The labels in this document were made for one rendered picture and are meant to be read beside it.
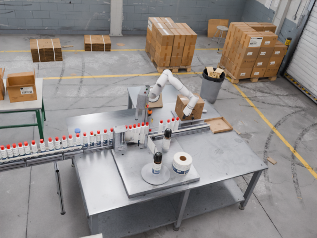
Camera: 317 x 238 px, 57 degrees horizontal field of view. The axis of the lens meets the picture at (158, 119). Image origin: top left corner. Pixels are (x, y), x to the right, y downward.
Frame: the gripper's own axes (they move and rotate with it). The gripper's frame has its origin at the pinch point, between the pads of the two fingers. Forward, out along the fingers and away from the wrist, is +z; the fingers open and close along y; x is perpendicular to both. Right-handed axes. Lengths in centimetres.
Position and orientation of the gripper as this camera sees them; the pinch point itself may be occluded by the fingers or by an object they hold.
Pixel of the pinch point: (184, 117)
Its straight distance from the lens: 362.0
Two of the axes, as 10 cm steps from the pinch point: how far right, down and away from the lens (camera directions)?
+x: 8.2, 1.2, 5.6
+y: 3.9, 6.0, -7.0
